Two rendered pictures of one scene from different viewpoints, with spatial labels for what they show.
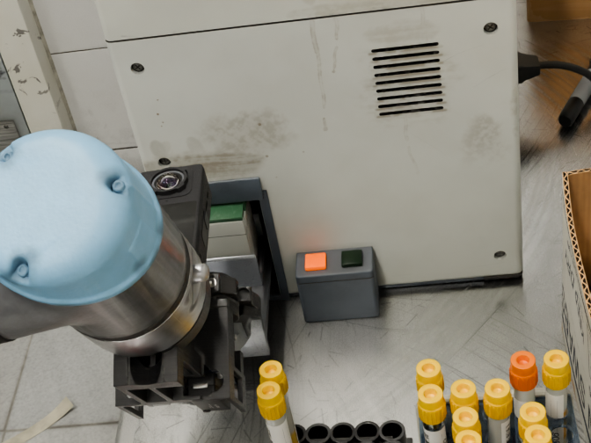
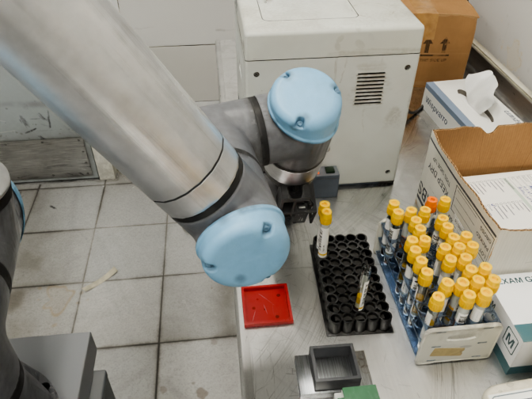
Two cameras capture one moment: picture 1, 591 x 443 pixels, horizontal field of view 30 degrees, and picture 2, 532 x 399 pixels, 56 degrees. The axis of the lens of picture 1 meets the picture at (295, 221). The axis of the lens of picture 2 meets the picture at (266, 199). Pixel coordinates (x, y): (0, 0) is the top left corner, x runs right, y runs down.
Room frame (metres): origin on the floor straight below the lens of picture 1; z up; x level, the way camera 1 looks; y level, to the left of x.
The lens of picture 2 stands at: (-0.04, 0.26, 1.45)
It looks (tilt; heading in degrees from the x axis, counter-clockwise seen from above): 40 degrees down; 345
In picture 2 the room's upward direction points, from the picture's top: straight up
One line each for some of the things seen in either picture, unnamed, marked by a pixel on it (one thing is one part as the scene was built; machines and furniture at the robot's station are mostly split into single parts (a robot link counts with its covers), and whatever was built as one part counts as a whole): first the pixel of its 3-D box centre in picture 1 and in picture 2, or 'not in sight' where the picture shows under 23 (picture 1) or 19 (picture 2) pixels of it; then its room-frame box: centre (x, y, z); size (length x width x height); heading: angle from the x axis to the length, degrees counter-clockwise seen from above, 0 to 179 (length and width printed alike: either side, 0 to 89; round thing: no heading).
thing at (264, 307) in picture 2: not in sight; (266, 305); (0.40, 0.14, 0.88); 0.07 x 0.07 x 0.01; 81
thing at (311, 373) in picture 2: not in sight; (333, 370); (0.27, 0.09, 0.89); 0.09 x 0.05 x 0.04; 80
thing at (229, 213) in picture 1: (215, 205); not in sight; (0.65, 0.06, 0.98); 0.05 x 0.04 x 0.01; 81
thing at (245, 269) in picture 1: (229, 242); not in sight; (0.68, 0.05, 0.92); 0.21 x 0.07 x 0.05; 171
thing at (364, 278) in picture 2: not in sight; (361, 293); (0.35, 0.02, 0.93); 0.01 x 0.01 x 0.10
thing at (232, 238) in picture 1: (223, 237); not in sight; (0.65, 0.06, 0.95); 0.05 x 0.04 x 0.06; 81
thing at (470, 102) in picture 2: not in sight; (475, 102); (0.75, -0.41, 0.94); 0.22 x 0.12 x 0.13; 175
